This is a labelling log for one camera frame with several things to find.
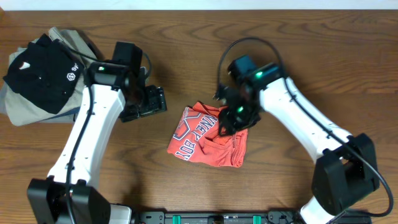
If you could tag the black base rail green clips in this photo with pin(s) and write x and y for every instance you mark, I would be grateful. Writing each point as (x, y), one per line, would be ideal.
(271, 217)

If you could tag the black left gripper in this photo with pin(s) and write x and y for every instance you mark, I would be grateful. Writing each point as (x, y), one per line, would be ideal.
(157, 103)

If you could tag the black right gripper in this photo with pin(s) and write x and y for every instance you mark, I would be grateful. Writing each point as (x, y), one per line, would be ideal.
(226, 117)

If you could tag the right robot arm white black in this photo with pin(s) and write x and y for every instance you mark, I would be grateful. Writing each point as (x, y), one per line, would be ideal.
(345, 165)

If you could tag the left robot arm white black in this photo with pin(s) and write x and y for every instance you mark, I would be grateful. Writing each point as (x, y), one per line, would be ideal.
(69, 194)

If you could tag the red t-shirt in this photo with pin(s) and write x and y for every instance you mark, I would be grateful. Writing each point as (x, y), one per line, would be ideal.
(196, 139)

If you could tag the black folded shirt white logo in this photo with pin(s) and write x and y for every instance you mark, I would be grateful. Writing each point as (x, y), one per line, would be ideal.
(45, 74)

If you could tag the dark blue folded garment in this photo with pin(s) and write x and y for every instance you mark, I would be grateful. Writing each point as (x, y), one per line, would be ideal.
(70, 112)

